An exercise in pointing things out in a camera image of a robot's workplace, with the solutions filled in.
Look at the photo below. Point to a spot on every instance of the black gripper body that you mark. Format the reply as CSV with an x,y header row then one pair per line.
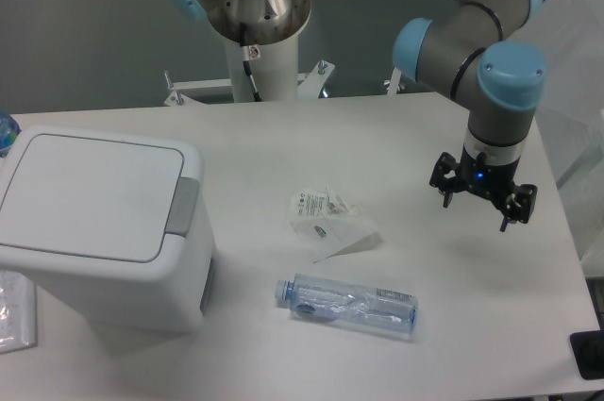
x,y
490,182

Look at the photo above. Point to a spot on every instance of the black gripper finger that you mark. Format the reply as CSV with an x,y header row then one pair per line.
x,y
519,205
444,177

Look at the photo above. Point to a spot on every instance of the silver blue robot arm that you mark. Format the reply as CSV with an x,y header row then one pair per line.
x,y
471,60

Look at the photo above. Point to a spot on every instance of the white trash can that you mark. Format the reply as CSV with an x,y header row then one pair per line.
x,y
113,225

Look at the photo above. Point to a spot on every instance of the crumpled clear plastic bag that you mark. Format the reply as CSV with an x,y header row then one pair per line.
x,y
328,226

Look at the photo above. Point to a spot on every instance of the black device at right edge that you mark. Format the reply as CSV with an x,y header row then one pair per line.
x,y
587,347

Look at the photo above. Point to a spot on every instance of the crushed clear plastic bottle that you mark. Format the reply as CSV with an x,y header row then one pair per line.
x,y
336,301

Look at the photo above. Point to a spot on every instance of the clear plastic sheet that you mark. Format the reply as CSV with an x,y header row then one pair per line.
x,y
18,312

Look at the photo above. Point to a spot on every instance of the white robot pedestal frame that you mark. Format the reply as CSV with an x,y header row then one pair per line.
x,y
313,64

